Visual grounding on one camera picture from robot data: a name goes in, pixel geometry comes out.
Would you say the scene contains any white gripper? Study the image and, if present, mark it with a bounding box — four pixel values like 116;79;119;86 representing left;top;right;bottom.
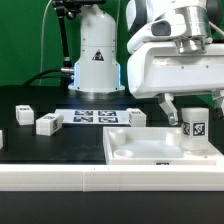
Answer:
127;42;224;126

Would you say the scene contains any white square table top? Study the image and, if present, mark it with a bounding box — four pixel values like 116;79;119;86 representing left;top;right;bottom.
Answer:
103;127;224;166

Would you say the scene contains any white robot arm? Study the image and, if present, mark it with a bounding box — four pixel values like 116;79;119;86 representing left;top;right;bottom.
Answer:
72;0;224;125

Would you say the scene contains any white tag sheet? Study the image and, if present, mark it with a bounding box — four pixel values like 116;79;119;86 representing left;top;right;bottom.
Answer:
55;109;129;125

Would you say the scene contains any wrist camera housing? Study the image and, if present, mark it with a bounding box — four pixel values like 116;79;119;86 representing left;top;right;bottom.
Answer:
127;14;187;54

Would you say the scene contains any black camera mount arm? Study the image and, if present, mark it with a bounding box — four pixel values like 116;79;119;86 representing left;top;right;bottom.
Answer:
52;0;107;67

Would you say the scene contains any black cable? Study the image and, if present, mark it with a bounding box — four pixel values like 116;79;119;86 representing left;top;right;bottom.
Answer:
23;68;75;88

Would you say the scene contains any white cable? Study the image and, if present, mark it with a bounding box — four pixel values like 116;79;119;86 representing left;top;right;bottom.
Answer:
39;0;54;87

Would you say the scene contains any white front fence wall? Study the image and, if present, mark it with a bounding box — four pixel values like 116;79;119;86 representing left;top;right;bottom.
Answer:
0;164;224;192

